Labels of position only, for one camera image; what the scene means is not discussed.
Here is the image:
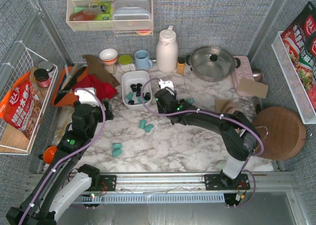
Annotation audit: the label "teal capsule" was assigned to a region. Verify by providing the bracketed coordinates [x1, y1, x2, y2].
[139, 119, 146, 129]
[186, 98, 195, 104]
[112, 143, 122, 150]
[126, 92, 134, 101]
[144, 124, 154, 133]
[112, 149, 122, 157]
[138, 97, 147, 104]

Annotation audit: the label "white storage basket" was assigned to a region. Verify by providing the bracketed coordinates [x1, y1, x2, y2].
[121, 71, 153, 110]

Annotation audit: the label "red cloth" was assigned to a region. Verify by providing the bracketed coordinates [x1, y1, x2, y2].
[72, 75, 118, 101]

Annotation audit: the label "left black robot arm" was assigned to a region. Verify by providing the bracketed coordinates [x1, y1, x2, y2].
[6, 99, 114, 225]

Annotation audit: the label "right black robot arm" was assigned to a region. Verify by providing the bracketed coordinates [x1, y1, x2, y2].
[155, 88, 261, 180]

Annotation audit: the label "black kitchen knife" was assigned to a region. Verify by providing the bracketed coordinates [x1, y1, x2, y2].
[52, 66, 87, 106]

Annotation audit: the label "yellow spice jar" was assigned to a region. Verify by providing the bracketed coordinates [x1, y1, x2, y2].
[177, 57, 186, 75]

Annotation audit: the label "orange cup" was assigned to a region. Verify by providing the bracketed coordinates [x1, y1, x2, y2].
[42, 146, 57, 164]

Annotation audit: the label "white thermos jug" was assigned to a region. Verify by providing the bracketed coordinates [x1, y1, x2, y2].
[156, 25, 178, 73]

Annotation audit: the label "light blue mug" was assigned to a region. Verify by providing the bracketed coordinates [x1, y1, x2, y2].
[134, 50, 153, 70]

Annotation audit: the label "brown cloth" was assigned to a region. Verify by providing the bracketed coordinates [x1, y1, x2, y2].
[82, 54, 120, 88]

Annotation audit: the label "red lid jar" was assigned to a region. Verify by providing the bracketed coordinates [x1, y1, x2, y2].
[34, 69, 51, 88]

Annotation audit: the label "steel pot with lid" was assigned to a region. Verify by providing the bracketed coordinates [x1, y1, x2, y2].
[185, 46, 241, 82]

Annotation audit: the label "glass spice jar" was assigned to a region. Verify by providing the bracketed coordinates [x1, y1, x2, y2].
[104, 64, 117, 75]

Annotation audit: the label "green lid sugar jar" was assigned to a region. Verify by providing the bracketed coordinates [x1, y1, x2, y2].
[118, 54, 136, 72]

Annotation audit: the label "orange seasoning packet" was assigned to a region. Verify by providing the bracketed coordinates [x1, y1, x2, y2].
[0, 72, 42, 139]

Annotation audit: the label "steel lid jar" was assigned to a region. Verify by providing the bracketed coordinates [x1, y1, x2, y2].
[39, 61, 54, 73]

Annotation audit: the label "orange striped white bowl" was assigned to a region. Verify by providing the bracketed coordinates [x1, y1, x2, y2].
[99, 48, 118, 65]

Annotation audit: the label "cardboard piece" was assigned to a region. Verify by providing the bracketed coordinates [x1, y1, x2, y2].
[237, 77, 269, 99]

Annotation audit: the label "pink tray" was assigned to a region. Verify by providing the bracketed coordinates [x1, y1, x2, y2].
[232, 55, 254, 97]

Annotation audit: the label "clear plastic food containers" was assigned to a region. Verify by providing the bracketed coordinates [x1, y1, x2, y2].
[112, 0, 152, 30]

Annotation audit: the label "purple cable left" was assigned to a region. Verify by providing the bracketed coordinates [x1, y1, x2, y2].
[18, 88, 107, 225]

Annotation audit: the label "purple cable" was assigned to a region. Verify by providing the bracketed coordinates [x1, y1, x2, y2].
[18, 88, 107, 225]
[142, 78, 264, 208]

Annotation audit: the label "white handle knife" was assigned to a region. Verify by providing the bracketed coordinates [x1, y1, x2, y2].
[61, 63, 78, 90]

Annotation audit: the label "white wire basket left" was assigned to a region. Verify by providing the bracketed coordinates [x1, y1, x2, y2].
[0, 46, 58, 155]

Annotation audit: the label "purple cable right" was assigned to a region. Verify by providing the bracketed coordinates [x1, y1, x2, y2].
[142, 78, 264, 208]

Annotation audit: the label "wire hanger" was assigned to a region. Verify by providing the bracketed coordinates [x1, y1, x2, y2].
[255, 126, 269, 144]

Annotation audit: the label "clear wall shelf bin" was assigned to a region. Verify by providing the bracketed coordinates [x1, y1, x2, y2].
[66, 0, 154, 35]

